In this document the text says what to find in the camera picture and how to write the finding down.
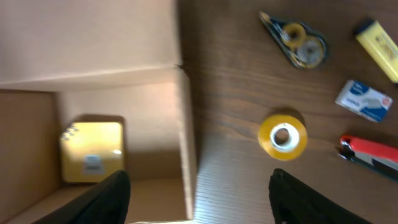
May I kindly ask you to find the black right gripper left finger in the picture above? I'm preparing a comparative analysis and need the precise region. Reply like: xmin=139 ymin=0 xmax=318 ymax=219
xmin=34 ymin=170 xmax=131 ymax=224

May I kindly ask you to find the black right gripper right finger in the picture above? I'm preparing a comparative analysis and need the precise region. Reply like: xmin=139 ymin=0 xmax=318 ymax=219
xmin=269 ymin=169 xmax=369 ymax=224

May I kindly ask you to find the yellow sticky note pad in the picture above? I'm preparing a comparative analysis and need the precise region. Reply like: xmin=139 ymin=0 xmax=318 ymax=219
xmin=60 ymin=121 xmax=124 ymax=183

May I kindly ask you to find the yellow adhesive tape roll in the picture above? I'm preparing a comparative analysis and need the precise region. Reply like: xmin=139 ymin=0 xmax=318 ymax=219
xmin=257 ymin=114 xmax=308 ymax=161

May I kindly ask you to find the red black stapler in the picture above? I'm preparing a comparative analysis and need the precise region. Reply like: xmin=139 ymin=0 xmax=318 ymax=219
xmin=338 ymin=135 xmax=397 ymax=182

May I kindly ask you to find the brown cardboard box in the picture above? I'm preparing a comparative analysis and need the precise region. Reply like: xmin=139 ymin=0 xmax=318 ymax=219
xmin=1 ymin=0 xmax=197 ymax=223

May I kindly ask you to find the small blue white staples box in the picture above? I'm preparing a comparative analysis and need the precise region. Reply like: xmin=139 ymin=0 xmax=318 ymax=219
xmin=335 ymin=80 xmax=393 ymax=123

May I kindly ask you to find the correction tape dispenser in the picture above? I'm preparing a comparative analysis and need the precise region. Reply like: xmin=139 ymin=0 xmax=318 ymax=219
xmin=259 ymin=11 xmax=328 ymax=69

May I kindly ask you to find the yellow highlighter pen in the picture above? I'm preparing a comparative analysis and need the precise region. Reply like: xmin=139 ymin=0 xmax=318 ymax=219
xmin=354 ymin=19 xmax=397 ymax=85

